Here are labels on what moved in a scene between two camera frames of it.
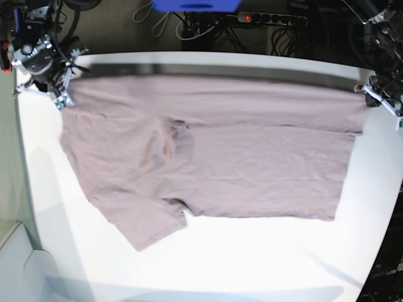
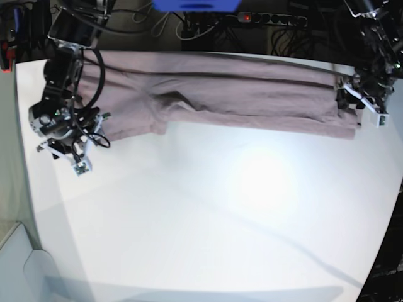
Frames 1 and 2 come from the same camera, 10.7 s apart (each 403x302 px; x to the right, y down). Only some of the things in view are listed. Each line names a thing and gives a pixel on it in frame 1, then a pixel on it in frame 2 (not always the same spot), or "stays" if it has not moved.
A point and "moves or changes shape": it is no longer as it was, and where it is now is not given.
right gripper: x=51 y=81 to x=77 y=143
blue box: x=196 y=5 stays
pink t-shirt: x=150 y=149 moves or changes shape
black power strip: x=281 y=19 stays
